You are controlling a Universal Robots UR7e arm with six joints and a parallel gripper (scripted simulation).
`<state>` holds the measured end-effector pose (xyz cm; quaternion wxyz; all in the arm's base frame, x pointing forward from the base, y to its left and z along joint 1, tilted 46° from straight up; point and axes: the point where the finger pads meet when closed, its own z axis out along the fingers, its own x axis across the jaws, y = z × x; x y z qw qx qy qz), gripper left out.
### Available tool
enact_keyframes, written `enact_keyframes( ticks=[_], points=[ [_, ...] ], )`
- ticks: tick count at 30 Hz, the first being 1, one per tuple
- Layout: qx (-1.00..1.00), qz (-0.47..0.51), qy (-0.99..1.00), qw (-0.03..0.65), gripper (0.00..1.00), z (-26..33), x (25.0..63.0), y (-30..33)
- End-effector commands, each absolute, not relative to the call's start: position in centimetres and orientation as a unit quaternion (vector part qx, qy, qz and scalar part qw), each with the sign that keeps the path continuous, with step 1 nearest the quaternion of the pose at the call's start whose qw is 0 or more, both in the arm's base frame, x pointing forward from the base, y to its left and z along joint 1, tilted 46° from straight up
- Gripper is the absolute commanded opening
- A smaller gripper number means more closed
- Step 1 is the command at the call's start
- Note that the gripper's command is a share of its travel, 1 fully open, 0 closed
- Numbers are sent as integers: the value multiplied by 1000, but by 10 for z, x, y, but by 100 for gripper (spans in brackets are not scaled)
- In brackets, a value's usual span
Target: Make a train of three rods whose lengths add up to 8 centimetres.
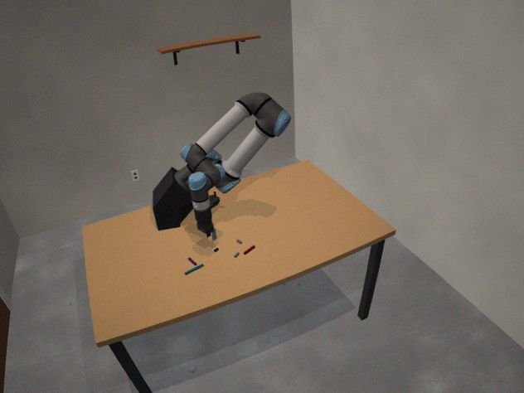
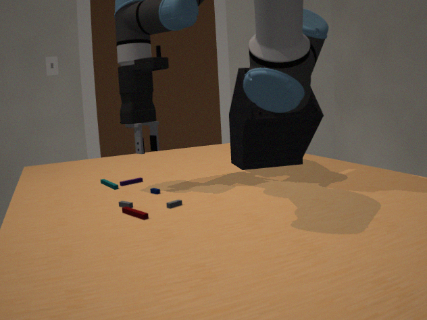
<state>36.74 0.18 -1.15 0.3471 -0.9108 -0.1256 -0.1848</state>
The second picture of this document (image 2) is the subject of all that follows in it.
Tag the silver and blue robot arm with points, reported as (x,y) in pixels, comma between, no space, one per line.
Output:
(279,76)

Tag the teal rod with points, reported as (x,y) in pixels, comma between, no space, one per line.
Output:
(109,184)

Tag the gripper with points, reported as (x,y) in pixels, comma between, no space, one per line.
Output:
(136,90)

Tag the purple rod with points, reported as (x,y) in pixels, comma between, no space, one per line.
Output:
(132,181)

